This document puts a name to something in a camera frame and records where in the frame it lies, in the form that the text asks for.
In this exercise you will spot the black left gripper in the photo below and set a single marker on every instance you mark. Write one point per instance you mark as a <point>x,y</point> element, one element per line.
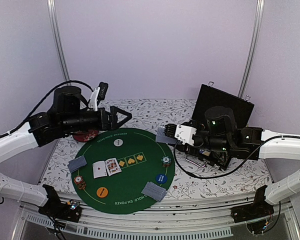
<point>112,123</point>

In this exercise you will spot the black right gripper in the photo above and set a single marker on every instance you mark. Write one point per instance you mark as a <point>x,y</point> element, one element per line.
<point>173,129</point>

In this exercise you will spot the white dealer button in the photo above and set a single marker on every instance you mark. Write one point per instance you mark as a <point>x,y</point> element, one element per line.
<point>118,142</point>

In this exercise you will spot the king face card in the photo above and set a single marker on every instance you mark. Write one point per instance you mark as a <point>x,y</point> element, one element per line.
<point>112,166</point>

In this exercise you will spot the ace of diamonds card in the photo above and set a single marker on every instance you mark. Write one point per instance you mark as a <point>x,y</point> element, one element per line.
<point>99,169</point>

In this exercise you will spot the blue playing card deck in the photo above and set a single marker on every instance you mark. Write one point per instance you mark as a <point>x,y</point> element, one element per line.
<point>162,138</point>

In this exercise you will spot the dealt cards pile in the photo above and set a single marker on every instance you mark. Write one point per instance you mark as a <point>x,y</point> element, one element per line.
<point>76,164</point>
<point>154,191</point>

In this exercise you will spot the blue topped chip stack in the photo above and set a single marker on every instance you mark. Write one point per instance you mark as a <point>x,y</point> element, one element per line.
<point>166,161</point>

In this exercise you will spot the red topped chip stack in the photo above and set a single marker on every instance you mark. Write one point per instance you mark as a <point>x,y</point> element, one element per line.
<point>80,182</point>

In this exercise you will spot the orange big blind button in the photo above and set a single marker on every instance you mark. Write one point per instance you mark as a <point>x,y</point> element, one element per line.
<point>102,192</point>

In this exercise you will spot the blue small blind button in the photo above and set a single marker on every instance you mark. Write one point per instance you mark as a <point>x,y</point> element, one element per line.
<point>161,178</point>

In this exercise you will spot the dealt cards bottom pile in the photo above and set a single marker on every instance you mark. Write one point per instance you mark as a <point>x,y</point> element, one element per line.
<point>154,191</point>

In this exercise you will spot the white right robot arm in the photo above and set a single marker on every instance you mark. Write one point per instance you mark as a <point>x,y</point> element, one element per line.
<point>277,145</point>

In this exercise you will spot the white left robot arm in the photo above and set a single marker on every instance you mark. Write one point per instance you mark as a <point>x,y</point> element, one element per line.
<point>12,143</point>

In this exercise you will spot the red floral round tin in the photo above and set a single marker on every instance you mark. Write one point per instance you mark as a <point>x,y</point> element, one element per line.
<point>85,136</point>

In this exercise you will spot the black poker chip case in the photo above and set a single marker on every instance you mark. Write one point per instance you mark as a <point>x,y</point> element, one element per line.
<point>209,97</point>

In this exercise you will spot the round green poker mat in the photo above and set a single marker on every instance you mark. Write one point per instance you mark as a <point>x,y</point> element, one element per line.
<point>140,160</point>

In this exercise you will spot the silver case handle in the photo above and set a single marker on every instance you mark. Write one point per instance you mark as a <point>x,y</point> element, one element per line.
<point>197,162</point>

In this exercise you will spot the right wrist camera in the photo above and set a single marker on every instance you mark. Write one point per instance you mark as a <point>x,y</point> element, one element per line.
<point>185,134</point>

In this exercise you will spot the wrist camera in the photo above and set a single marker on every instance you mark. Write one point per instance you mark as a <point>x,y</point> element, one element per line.
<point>185,134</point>
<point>98,94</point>

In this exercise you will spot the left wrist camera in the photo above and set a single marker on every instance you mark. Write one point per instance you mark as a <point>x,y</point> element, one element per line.
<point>98,94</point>

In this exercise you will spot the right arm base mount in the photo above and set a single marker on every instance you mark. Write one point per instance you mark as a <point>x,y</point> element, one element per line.
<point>257,209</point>

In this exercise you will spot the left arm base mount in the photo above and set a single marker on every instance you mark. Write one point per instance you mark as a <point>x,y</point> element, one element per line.
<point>57,209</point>

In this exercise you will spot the right aluminium frame post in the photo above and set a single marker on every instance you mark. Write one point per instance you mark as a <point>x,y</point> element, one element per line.
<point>252,47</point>

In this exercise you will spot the aluminium frame post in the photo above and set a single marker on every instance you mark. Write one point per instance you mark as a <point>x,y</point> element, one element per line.
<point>252,47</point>
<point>52,12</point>

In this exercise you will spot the left aluminium frame post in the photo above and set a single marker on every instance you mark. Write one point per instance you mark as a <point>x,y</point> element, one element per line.
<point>52,12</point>

